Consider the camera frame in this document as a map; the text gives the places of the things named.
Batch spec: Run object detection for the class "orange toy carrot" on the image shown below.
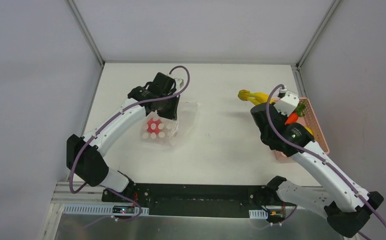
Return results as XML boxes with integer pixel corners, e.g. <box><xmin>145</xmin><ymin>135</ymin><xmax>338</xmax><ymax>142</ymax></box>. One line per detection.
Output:
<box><xmin>284</xmin><ymin>102</ymin><xmax>306</xmax><ymax>125</ymax></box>

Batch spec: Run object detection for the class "yellow toy banana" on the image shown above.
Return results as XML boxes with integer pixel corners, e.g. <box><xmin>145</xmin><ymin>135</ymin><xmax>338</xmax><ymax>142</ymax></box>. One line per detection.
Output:
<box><xmin>305</xmin><ymin>126</ymin><xmax>314</xmax><ymax>136</ymax></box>

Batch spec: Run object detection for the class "polka dot zip bag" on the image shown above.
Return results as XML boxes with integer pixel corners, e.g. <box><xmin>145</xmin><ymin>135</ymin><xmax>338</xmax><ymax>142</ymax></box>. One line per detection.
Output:
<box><xmin>140</xmin><ymin>100</ymin><xmax>202</xmax><ymax>148</ymax></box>

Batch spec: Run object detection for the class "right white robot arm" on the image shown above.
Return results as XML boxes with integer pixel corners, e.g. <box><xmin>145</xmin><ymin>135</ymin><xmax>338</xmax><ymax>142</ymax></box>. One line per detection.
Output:
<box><xmin>250</xmin><ymin>103</ymin><xmax>384</xmax><ymax>238</ymax></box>

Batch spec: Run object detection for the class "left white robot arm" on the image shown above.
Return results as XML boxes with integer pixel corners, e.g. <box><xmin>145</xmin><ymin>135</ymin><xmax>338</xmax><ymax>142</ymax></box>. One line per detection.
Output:
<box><xmin>66</xmin><ymin>72</ymin><xmax>185</xmax><ymax>203</ymax></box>

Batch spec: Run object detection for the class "pink plastic basket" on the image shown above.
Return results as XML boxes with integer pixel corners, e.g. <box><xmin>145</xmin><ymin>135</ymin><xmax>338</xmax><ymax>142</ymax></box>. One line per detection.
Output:
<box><xmin>272</xmin><ymin>97</ymin><xmax>331</xmax><ymax>163</ymax></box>

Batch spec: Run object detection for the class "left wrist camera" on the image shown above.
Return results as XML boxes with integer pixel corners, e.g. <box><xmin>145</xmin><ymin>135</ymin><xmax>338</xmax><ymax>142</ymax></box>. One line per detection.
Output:
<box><xmin>174</xmin><ymin>78</ymin><xmax>185</xmax><ymax>94</ymax></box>

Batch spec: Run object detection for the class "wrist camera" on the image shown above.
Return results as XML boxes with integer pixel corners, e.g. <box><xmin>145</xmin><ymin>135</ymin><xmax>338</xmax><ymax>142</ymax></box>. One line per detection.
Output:
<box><xmin>174</xmin><ymin>78</ymin><xmax>185</xmax><ymax>94</ymax></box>
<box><xmin>274</xmin><ymin>88</ymin><xmax>300</xmax><ymax>117</ymax></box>

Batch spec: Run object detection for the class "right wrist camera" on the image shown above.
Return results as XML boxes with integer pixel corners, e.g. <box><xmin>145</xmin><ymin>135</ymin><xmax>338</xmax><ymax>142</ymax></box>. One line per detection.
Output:
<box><xmin>274</xmin><ymin>88</ymin><xmax>300</xmax><ymax>117</ymax></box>

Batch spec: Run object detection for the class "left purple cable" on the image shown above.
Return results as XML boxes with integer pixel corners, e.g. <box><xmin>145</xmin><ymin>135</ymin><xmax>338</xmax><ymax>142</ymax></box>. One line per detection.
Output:
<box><xmin>68</xmin><ymin>65</ymin><xmax>191</xmax><ymax>223</ymax></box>

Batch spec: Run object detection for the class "purple cable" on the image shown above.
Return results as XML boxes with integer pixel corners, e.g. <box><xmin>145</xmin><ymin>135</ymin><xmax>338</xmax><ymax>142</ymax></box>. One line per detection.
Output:
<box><xmin>265</xmin><ymin>84</ymin><xmax>386</xmax><ymax>240</ymax></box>
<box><xmin>68</xmin><ymin>65</ymin><xmax>191</xmax><ymax>223</ymax></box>

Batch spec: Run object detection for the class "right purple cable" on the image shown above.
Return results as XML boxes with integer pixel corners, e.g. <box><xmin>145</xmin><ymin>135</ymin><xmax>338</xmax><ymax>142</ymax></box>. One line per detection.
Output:
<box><xmin>265</xmin><ymin>84</ymin><xmax>386</xmax><ymax>240</ymax></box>

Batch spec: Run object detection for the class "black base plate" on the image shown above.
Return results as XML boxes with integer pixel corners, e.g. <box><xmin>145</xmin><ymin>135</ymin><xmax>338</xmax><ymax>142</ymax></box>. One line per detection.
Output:
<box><xmin>101</xmin><ymin>183</ymin><xmax>290</xmax><ymax>223</ymax></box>

